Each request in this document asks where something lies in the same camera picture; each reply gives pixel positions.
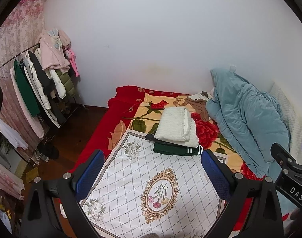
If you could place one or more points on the green hanging garment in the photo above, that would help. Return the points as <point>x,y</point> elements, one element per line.
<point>26,90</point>

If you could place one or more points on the olive puffer jacket hanging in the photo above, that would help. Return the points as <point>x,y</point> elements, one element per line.
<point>67,82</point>

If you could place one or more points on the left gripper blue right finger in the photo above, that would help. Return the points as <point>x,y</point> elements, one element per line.
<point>218,173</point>

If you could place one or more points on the white textured pillow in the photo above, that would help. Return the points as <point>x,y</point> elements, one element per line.
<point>291,117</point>

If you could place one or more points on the clothes rack metal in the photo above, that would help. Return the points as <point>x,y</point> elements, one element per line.
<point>45,114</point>

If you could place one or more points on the white fluffy cardigan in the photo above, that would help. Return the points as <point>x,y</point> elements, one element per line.
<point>177,126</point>

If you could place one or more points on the pink floral curtain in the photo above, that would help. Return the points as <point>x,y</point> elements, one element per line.
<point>19,31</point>

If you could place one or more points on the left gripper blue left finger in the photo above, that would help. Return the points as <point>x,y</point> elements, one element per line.
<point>86,173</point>

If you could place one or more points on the white floral grid sheet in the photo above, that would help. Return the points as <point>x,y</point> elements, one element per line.
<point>138,192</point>

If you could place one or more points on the white puffer jacket hanging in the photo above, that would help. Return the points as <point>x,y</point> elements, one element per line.
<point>48,79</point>

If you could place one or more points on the red floral blanket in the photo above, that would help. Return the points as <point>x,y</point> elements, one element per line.
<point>140,110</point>

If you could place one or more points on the bright pink garment hanging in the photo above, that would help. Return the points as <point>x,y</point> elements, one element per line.
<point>71,57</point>

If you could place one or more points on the black leather jacket folded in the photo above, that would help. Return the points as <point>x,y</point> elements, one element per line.
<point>150,137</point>

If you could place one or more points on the pink fluffy jacket hanging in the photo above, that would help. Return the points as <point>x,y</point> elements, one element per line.
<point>53,44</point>

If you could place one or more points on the dark green striped garment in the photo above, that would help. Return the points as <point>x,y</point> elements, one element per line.
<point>173,149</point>

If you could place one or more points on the blue-grey quilt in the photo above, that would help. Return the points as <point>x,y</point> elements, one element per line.
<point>250,120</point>

